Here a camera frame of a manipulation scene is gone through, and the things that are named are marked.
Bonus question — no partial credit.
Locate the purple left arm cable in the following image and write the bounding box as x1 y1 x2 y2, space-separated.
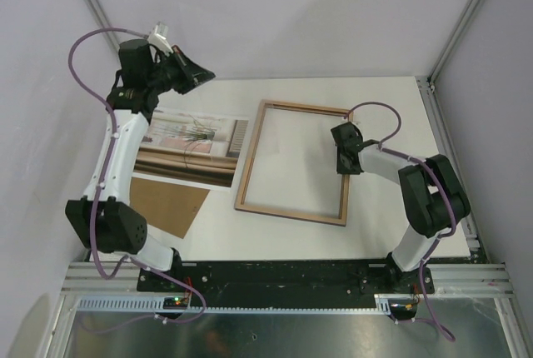
67 27 208 332

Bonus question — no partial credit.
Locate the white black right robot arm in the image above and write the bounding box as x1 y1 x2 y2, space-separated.
331 122 471 292

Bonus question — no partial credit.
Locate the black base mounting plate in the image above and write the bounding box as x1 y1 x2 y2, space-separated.
137 256 436 309

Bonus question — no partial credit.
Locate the wooden picture frame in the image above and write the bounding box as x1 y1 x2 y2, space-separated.
234 100 351 226

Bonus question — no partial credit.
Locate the grey slotted cable duct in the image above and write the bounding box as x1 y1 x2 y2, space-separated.
77 296 391 315

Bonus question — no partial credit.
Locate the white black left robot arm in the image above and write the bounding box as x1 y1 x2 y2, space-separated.
65 36 215 291

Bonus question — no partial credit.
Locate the brown cardboard backing board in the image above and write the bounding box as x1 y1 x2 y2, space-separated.
130 177 209 239

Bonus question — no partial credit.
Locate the aluminium front rail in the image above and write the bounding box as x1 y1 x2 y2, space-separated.
62 262 515 298

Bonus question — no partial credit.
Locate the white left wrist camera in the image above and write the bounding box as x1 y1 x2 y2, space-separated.
147 22 172 55

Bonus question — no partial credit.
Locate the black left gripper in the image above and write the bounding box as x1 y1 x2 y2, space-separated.
146 46 215 95

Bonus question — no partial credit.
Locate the aluminium rail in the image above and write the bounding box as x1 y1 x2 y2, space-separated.
62 262 515 298
414 75 486 253

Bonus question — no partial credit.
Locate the right aluminium corner post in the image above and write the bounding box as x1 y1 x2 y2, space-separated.
426 0 485 85

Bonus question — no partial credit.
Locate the printed photo paper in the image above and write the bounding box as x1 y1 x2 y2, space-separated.
135 107 249 188

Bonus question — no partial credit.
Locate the right side aluminium rail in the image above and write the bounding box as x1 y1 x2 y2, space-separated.
414 75 486 253

